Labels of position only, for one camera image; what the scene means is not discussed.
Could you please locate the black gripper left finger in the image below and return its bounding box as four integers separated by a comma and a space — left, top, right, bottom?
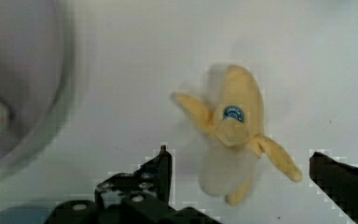
45, 146, 221, 224

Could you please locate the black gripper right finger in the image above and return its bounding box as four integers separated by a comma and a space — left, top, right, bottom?
309, 152, 358, 224

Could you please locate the yellow plush peeled banana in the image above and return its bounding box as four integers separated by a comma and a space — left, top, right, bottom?
173, 65, 303, 206

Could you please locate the grey round plate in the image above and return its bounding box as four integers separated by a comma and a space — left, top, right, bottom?
0, 0, 71, 179

